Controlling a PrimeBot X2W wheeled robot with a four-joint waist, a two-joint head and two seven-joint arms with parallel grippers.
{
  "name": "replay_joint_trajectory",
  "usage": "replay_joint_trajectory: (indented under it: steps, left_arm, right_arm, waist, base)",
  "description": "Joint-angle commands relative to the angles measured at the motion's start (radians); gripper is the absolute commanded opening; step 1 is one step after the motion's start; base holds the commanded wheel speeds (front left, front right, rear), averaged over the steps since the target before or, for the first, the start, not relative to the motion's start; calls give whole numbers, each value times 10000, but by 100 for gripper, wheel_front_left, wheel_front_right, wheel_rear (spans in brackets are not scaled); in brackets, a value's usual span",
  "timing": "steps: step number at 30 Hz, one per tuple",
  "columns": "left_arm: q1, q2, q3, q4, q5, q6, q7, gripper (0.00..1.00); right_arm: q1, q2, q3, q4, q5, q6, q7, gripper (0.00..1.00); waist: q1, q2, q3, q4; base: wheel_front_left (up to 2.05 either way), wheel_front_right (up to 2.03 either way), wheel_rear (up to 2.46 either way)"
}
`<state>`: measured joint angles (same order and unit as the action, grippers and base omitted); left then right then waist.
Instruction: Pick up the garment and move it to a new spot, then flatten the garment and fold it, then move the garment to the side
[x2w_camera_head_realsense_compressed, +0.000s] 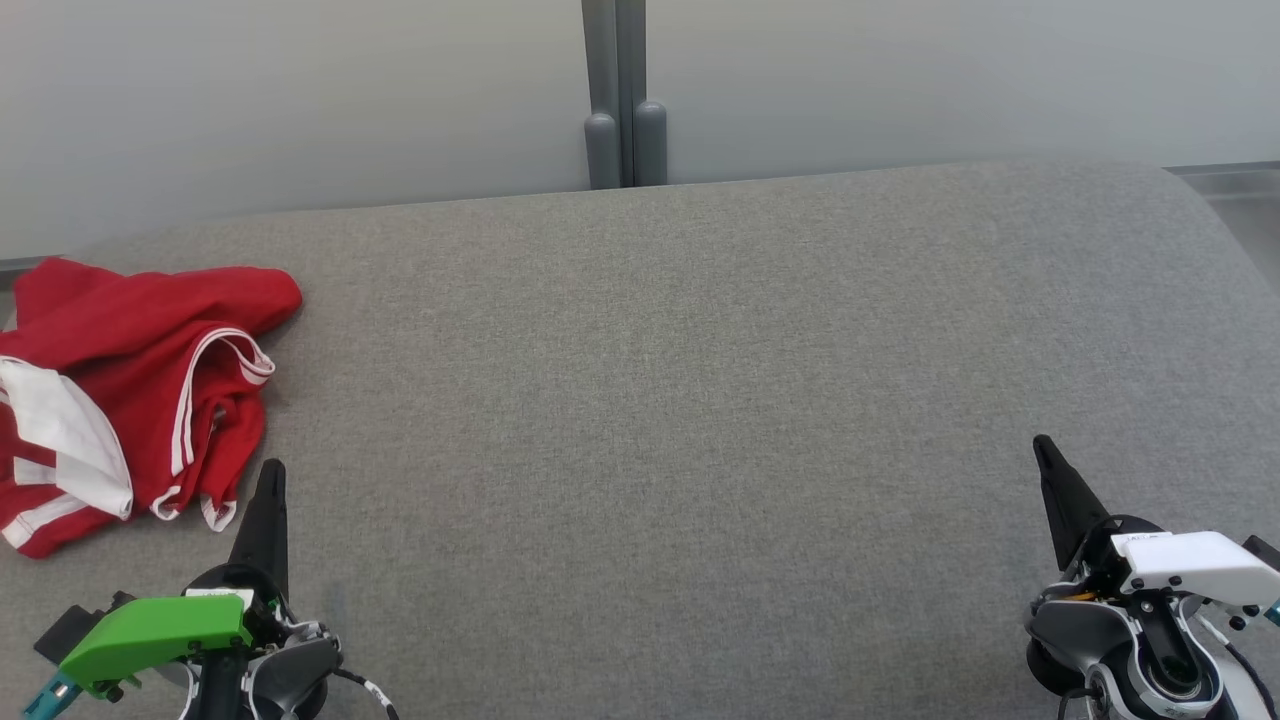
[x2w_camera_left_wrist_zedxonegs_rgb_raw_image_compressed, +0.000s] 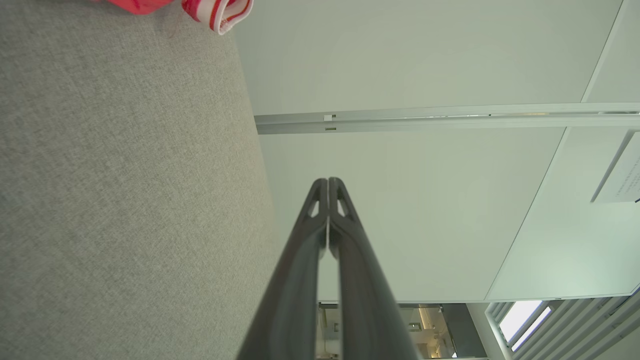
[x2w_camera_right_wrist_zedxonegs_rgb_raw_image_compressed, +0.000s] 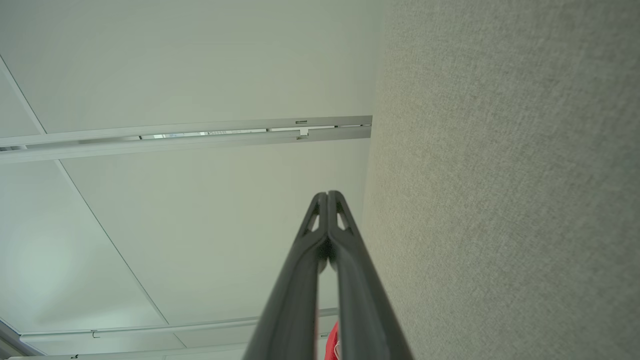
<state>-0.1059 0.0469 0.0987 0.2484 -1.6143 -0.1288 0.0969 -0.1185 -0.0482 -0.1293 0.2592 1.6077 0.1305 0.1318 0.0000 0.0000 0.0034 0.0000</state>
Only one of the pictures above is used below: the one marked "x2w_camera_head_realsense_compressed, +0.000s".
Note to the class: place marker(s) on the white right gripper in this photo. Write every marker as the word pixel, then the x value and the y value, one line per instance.
pixel 1190 565

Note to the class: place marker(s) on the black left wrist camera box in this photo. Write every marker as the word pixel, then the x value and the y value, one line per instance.
pixel 65 625

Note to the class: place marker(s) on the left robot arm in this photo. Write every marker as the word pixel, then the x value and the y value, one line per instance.
pixel 290 670

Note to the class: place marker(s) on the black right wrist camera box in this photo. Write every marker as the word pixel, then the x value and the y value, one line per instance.
pixel 1266 553

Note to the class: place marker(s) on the grey partition post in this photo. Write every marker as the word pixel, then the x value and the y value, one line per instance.
pixel 602 150
pixel 650 145

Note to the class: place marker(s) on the red shorts white stripes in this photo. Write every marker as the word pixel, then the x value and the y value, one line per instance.
pixel 50 535

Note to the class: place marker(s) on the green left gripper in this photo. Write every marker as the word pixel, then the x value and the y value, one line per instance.
pixel 160 630

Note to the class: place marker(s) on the grey fabric sofa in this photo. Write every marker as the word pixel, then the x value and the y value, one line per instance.
pixel 700 400

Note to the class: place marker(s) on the red Bulls 23 jersey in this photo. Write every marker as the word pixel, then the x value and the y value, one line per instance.
pixel 120 300

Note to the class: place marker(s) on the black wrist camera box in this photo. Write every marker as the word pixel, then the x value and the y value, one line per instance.
pixel 1266 553
pixel 65 625

